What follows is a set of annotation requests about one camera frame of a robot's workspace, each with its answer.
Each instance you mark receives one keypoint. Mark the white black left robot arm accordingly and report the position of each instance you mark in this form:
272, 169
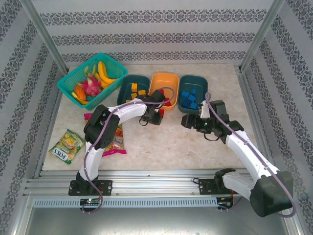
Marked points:
93, 161

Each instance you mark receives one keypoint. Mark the orange fruit toy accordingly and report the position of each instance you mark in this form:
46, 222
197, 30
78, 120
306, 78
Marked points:
80, 92

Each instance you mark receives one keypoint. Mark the long orange lego brick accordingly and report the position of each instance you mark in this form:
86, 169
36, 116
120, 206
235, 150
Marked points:
134, 87

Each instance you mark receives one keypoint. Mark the green Fox's candy bag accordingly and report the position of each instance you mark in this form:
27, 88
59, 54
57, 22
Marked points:
67, 147

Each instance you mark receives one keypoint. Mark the dark teal plastic bin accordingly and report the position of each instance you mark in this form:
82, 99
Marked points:
124, 85
200, 85

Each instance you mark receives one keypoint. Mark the pink dragon fruit toy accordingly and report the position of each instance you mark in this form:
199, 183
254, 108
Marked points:
91, 85

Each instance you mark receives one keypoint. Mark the yellow fruit toy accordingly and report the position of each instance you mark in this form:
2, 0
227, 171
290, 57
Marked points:
83, 101

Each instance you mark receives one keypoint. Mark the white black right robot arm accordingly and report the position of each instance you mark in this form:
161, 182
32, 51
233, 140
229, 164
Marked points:
249, 159

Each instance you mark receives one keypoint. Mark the aluminium side rail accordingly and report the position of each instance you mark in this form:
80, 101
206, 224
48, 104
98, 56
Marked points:
53, 110

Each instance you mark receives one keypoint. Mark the pink candy bag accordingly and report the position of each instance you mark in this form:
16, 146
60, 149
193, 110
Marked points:
121, 144

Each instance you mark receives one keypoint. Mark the wide aluminium frame rail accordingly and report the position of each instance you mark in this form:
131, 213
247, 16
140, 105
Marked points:
151, 183

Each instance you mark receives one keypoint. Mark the small circuit board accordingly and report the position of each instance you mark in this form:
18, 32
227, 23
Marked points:
225, 203
90, 201

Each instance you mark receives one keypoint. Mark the teal plastic mesh basket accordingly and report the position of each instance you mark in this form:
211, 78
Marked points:
112, 66

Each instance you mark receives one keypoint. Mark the orange plastic bin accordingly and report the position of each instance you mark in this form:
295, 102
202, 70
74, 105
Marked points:
163, 79

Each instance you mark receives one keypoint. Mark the small blue lego brick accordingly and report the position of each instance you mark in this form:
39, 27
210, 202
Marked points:
183, 93

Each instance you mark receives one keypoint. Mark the green fruit slice toy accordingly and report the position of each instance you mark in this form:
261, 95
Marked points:
93, 69
86, 69

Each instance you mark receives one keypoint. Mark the yellow banana toy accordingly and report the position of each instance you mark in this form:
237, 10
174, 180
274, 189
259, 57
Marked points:
100, 79
104, 73

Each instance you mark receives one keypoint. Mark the aluminium frame post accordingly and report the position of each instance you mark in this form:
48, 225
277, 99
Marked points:
46, 36
260, 36

